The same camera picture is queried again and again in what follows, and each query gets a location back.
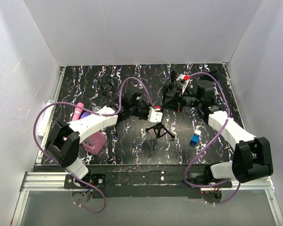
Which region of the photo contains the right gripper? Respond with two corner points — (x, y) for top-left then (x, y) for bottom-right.
(160, 87), (202, 113)

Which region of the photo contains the black tripod stand pink mic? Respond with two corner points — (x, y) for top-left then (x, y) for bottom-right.
(145, 122), (175, 151)

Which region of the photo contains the black round-base stand purple mic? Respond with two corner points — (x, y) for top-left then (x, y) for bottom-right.
(200, 70), (221, 82)

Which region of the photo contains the black tripod shock-mount stand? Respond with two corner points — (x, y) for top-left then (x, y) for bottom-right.
(96, 75), (122, 109)

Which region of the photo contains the red glitter microphone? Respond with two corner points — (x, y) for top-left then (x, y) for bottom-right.
(93, 106), (101, 112)

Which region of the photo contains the purple microphone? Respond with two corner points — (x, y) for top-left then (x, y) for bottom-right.
(80, 111), (90, 119)

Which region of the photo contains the pink microphone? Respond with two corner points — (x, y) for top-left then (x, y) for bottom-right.
(71, 103), (84, 121)

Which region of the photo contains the black round-base stand white mic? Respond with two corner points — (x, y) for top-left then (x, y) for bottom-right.
(170, 71), (177, 86)

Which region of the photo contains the white microphone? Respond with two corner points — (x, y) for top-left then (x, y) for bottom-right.
(38, 105), (55, 137)

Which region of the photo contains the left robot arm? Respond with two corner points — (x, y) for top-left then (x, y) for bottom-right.
(44, 92), (162, 188)

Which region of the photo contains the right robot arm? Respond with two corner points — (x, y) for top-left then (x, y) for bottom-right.
(162, 79), (274, 187)

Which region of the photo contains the black marble mat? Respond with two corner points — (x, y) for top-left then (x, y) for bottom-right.
(58, 64), (242, 164)

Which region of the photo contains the blue white small toy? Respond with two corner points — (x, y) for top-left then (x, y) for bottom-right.
(190, 129), (201, 145)

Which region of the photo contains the pink metronome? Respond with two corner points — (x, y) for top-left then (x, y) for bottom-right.
(82, 131), (107, 155)

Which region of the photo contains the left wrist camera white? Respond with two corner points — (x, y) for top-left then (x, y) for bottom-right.
(147, 106), (163, 123)

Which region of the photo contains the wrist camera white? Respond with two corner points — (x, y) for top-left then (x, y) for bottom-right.
(147, 106), (163, 123)
(176, 74), (190, 95)

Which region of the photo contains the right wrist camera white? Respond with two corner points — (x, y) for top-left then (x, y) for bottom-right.
(176, 74), (190, 95)

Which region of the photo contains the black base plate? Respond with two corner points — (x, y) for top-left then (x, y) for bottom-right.
(33, 162), (260, 200)

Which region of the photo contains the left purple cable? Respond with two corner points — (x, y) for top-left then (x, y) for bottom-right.
(33, 77), (160, 214)

